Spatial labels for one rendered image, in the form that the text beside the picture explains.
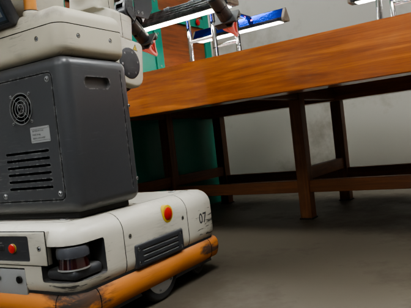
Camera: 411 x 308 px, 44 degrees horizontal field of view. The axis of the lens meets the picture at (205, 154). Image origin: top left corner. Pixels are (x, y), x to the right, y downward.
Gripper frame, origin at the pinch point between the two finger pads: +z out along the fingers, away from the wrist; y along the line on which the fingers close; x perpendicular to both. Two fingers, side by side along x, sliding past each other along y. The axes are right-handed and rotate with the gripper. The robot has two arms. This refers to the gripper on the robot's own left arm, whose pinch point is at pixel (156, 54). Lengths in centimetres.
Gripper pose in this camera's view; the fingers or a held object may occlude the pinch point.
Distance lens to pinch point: 237.6
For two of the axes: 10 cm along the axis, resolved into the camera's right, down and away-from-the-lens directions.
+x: -2.8, 8.2, -5.1
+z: 5.0, 5.8, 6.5
